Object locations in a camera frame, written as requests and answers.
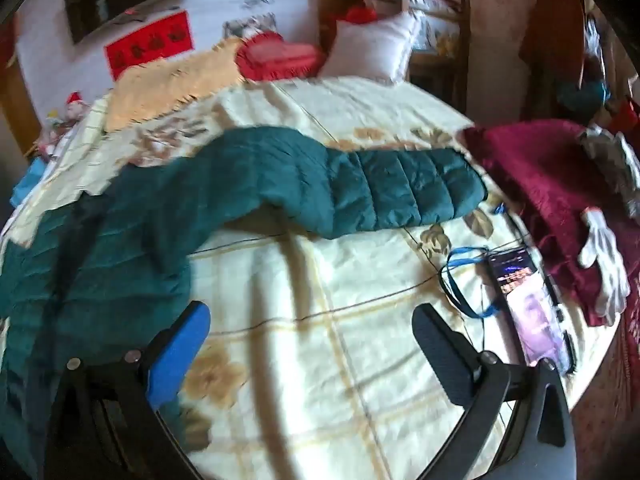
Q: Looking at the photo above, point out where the maroon blanket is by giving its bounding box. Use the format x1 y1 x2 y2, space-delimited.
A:
457 120 640 328

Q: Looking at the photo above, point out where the blue paper bag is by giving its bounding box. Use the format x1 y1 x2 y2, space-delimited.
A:
12 160 41 206

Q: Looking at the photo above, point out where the red frilled pillow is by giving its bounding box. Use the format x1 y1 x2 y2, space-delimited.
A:
235 31 326 82

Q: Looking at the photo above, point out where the black smartphone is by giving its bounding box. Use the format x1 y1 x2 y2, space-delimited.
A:
487 247 576 373

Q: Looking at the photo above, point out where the plush pig toy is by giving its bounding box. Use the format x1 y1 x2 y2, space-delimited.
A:
65 91 91 121

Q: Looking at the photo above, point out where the red cloth bundle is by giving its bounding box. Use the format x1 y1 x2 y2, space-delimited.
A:
332 0 386 23

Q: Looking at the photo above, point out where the blue lanyard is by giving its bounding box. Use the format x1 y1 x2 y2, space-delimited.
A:
439 246 508 320

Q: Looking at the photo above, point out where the white glove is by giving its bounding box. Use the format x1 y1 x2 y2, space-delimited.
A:
577 207 632 327

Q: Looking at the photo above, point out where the floral checked bedspread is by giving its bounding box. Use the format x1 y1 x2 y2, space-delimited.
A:
0 76 591 480

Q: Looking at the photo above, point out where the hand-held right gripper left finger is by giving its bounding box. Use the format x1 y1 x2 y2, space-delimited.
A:
42 300 213 480

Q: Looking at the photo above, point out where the teal puffer jacket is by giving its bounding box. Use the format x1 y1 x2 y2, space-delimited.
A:
0 126 488 480

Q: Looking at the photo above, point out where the beige frilled pillow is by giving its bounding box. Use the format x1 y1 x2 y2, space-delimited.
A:
106 39 248 133

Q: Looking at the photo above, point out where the red wall banner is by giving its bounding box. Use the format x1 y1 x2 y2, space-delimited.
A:
104 11 193 81

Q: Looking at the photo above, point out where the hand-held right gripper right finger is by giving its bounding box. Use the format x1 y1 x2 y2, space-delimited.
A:
411 304 581 480

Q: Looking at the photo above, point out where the white pillow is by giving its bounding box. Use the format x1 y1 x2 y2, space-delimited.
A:
317 10 423 83

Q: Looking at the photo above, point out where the grey patterned cloth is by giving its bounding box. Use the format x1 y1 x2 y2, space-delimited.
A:
580 127 640 206

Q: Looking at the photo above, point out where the wooden chair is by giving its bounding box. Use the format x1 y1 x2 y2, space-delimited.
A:
397 0 473 111

